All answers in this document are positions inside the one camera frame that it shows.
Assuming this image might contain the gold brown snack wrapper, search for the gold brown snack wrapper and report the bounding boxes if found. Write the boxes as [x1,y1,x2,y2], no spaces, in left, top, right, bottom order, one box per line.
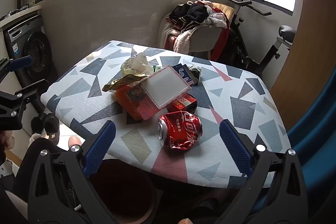
[102,74,147,93]

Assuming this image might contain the clear square plastic box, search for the clear square plastic box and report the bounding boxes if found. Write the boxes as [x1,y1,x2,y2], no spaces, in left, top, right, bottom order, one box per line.
[140,65,193,109]

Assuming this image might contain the white plastic bag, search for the white plastic bag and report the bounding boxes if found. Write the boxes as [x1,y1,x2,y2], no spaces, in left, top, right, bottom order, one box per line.
[121,53,154,76]

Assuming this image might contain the brown round waste bin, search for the brown round waste bin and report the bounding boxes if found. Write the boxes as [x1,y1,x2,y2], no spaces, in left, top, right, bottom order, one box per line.
[89,159,159,224]

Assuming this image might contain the wooden wall panel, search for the wooden wall panel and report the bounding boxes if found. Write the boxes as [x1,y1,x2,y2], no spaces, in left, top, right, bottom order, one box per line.
[270,0,336,119]

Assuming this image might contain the white pink garment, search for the white pink garment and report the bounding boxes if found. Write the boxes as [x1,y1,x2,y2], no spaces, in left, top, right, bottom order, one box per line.
[202,0,227,29]

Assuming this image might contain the black exercise bike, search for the black exercise bike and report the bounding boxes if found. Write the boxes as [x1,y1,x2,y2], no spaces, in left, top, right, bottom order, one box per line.
[223,0,297,77]

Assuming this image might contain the pink packet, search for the pink packet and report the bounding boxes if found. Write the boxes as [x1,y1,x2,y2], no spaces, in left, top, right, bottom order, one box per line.
[126,88,159,120]

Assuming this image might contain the geometric patterned table cover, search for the geometric patterned table cover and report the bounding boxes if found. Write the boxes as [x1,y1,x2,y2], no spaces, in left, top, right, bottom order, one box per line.
[41,40,293,185]

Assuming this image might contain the dark green wrapper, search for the dark green wrapper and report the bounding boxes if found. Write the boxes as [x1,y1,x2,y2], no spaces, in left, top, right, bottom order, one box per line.
[189,66,202,81]

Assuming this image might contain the white fleece blanket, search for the white fleece blanket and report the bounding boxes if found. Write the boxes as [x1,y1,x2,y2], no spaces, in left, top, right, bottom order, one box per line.
[160,22,195,54]

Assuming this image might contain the black slipper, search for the black slipper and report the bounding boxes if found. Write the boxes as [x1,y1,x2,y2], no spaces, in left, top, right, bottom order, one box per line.
[31,116,45,135]
[43,113,61,141]

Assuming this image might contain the beige chair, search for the beige chair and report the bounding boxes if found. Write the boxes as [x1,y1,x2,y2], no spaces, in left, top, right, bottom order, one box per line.
[157,2,235,59]

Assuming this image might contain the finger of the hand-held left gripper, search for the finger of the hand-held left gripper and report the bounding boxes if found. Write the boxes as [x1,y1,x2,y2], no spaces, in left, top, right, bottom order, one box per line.
[0,55,32,75]
[14,79,49,102]

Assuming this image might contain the grey washing machine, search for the grey washing machine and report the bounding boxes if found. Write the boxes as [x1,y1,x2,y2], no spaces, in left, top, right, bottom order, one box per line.
[0,14,57,98]

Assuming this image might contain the blue drink carton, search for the blue drink carton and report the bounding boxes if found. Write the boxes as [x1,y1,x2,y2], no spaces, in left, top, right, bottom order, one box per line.
[172,63,196,86]

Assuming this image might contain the pink slipper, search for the pink slipper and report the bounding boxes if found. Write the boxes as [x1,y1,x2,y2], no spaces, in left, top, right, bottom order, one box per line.
[68,135,82,150]

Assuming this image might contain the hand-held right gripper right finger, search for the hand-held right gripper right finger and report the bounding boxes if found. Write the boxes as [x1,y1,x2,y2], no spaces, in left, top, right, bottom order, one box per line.
[215,119,307,224]

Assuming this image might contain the red garment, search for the red garment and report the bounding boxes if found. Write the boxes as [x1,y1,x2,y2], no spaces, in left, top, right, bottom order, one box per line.
[210,27,232,62]

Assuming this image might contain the small red carton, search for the small red carton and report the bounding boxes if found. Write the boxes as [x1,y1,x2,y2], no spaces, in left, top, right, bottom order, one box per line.
[167,94,198,114]

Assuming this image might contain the blue curtain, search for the blue curtain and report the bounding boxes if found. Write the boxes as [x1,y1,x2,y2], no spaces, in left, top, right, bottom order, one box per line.
[286,77,336,214]

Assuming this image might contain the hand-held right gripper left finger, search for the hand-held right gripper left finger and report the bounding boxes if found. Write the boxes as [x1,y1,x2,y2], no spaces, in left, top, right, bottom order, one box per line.
[28,120,118,224]

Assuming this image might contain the person's left hand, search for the person's left hand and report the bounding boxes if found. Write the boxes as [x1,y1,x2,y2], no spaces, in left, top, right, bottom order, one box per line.
[0,131,13,160]

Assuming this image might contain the white shelf board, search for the white shelf board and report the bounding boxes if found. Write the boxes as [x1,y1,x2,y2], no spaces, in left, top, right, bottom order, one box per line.
[0,5,42,28]

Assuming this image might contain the black striped garment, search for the black striped garment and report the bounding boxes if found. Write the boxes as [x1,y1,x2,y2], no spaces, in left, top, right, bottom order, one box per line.
[169,4,210,30]

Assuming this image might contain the crushed red soda can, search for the crushed red soda can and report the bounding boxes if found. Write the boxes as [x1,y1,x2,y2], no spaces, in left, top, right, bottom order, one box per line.
[157,112,204,151]

